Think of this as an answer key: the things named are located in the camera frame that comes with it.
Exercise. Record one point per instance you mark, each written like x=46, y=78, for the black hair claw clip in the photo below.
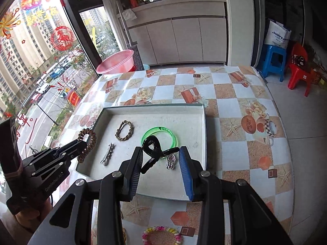
x=151, y=146

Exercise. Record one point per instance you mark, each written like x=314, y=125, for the green translucent bangle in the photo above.
x=167, y=139

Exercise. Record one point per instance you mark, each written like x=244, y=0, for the red horse window decal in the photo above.
x=62, y=38

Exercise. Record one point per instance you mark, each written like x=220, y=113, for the patterned checkered tablecloth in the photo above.
x=225, y=117

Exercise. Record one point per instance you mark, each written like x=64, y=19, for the white shopping bag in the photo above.
x=277, y=35

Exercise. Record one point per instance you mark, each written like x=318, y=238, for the silver pendant charm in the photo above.
x=171, y=162

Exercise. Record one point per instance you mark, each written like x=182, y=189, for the pink plastic basin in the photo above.
x=119, y=62

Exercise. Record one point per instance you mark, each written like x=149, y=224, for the silver spiked hair clip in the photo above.
x=108, y=154

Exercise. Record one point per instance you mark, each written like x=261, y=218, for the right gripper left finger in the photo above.
x=131, y=169

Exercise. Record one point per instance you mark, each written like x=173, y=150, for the white cabinet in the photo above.
x=180, y=31

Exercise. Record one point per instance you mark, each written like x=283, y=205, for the white crumpled cloth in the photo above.
x=129, y=14

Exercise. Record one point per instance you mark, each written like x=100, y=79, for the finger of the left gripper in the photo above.
x=72, y=149

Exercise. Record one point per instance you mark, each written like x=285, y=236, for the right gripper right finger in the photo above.
x=190, y=170

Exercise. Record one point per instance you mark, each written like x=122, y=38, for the red plastic chair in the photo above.
x=300, y=70

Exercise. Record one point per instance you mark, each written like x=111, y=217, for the blue plastic stool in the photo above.
x=272, y=61

